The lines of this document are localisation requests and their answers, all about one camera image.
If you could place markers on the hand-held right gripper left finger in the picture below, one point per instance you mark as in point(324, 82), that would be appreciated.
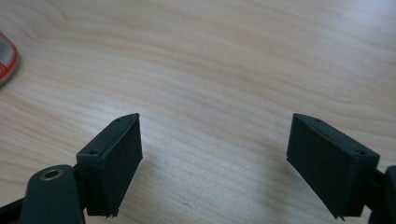
point(112, 168)

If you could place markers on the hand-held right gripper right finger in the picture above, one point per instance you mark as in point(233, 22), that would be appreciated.
point(327, 165)

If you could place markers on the red and silver object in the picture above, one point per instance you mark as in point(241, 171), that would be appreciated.
point(5, 59)

